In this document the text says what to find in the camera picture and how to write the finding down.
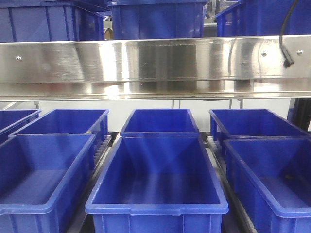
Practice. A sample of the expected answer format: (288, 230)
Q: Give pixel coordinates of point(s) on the blue bin rear centre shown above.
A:
(147, 122)

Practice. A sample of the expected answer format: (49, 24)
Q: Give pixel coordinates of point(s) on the blue bin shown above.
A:
(70, 121)
(147, 122)
(42, 178)
(272, 180)
(163, 184)
(230, 124)

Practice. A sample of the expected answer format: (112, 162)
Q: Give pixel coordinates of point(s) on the blue bin rear left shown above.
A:
(70, 121)

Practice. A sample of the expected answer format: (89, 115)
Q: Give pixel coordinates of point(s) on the blue bin front centre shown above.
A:
(163, 184)

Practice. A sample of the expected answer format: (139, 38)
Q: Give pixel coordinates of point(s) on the blue bin rear right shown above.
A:
(230, 124)

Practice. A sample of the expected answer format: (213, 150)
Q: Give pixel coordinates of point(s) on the blue bin front left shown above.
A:
(42, 178)

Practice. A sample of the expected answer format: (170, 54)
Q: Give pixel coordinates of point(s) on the blue bin front right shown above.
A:
(272, 180)

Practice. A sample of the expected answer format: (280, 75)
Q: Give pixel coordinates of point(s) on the stainless steel shelf front rail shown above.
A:
(202, 68)

